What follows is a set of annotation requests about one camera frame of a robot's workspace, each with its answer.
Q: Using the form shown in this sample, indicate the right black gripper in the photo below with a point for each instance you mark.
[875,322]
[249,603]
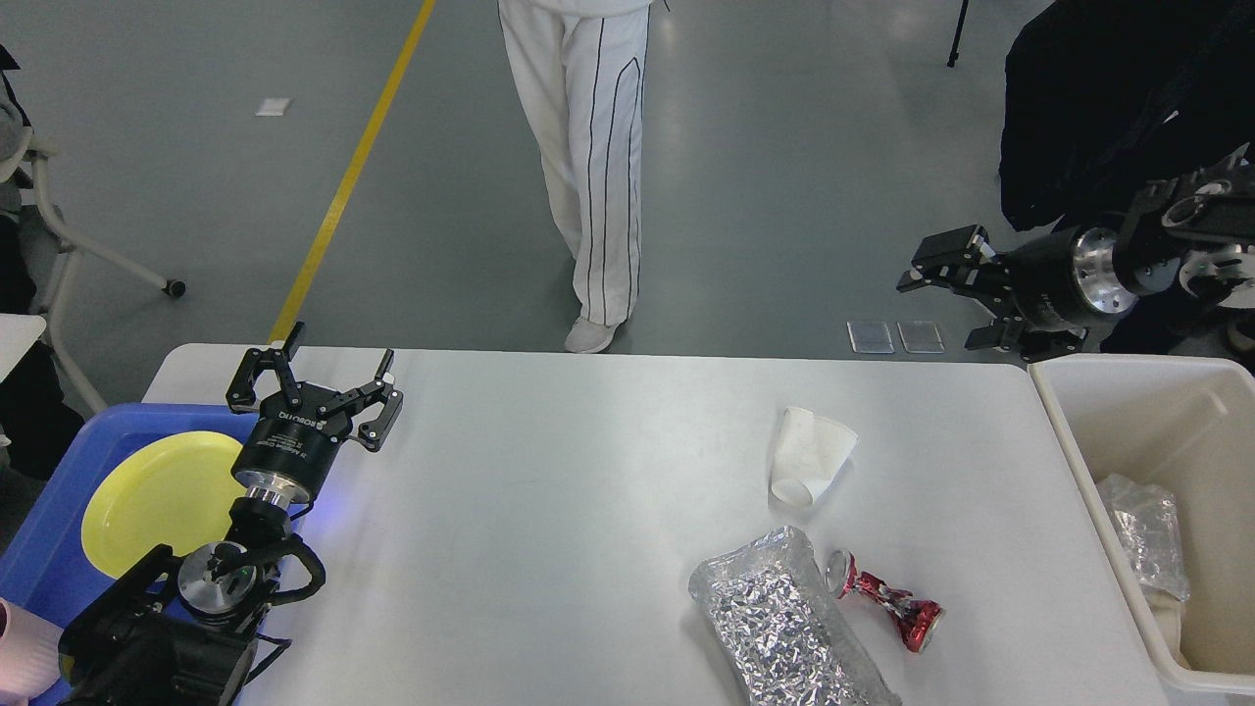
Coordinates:
[1053,288]

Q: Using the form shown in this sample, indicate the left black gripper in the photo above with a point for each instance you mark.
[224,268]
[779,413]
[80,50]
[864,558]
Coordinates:
[291,448]

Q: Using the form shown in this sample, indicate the yellow plastic plate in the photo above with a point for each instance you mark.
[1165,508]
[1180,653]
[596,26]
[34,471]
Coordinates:
[175,491]

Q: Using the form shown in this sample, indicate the silver foil bag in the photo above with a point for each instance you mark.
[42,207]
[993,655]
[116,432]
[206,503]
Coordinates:
[779,628]
[1145,520]

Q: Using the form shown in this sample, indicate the crushed red soda can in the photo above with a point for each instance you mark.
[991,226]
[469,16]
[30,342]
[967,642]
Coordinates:
[914,618]

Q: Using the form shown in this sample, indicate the large white paper cup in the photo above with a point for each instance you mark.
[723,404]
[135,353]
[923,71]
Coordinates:
[1168,612]

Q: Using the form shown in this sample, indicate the pink cup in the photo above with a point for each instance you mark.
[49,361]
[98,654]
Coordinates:
[29,654]

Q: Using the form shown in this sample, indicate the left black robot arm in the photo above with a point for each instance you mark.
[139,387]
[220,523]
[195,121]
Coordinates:
[185,629]

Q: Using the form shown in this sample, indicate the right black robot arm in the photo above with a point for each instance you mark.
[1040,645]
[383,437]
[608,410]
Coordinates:
[1194,231]

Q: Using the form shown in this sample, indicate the floor socket plate right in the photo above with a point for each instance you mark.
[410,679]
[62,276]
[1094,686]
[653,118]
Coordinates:
[921,337]

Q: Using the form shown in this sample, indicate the floor socket plate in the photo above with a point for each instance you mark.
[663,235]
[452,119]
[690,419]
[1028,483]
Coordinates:
[921,337]
[870,338]

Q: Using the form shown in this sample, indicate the floor socket plate left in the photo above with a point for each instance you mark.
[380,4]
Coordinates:
[870,338]

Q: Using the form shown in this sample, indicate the beige plastic bin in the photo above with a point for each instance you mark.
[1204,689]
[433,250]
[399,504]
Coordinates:
[1185,424]

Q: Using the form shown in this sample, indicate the person with black sneakers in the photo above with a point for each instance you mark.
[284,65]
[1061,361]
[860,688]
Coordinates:
[1103,96]

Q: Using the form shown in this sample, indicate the person at right edge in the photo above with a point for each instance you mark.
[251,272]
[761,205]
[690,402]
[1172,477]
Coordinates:
[1239,337]

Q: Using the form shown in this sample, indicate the black tripod leg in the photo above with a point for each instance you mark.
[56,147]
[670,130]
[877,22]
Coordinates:
[954,53]

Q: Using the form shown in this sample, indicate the seated person at left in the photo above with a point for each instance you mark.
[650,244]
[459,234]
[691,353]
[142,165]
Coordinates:
[34,412]

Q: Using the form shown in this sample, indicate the white side table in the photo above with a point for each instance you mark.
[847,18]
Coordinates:
[18,334]

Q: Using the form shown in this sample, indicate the blue plastic tray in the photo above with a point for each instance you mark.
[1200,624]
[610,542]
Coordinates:
[45,569]

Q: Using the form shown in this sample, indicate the office chair left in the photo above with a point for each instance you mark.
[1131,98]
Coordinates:
[29,166]

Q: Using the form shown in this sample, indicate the silver foil bag front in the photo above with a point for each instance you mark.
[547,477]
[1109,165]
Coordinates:
[779,628]

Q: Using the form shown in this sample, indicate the person in white trousers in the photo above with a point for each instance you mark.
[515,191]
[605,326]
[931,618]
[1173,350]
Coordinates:
[580,71]

